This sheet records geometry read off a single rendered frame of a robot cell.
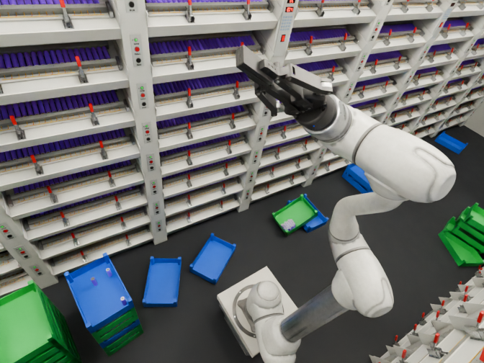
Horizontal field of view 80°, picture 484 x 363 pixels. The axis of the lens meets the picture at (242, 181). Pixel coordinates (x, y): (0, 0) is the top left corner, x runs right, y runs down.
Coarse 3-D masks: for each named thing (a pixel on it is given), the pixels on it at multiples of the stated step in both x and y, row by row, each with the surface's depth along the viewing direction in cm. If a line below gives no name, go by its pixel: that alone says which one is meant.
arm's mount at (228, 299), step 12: (252, 276) 172; (264, 276) 174; (228, 288) 165; (240, 288) 166; (228, 300) 160; (288, 300) 165; (228, 312) 156; (240, 312) 157; (288, 312) 161; (240, 324) 152; (240, 336) 151; (252, 336) 149; (252, 348) 145
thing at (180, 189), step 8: (232, 168) 198; (240, 168) 200; (248, 168) 197; (192, 176) 186; (208, 176) 189; (216, 176) 191; (224, 176) 193; (232, 176) 198; (168, 184) 179; (184, 184) 182; (192, 184) 184; (200, 184) 185; (208, 184) 191; (168, 192) 176; (176, 192) 178; (184, 192) 184
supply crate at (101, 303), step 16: (80, 272) 142; (96, 272) 145; (112, 272) 146; (80, 288) 139; (96, 288) 140; (112, 288) 141; (80, 304) 134; (96, 304) 135; (112, 304) 136; (128, 304) 132; (96, 320) 130; (112, 320) 131
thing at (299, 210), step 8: (296, 200) 236; (304, 200) 237; (288, 208) 238; (296, 208) 236; (304, 208) 235; (312, 208) 230; (272, 216) 234; (280, 216) 235; (288, 216) 234; (296, 216) 232; (304, 216) 231; (312, 216) 224; (280, 224) 231; (296, 224) 229; (304, 224) 227; (288, 232) 221
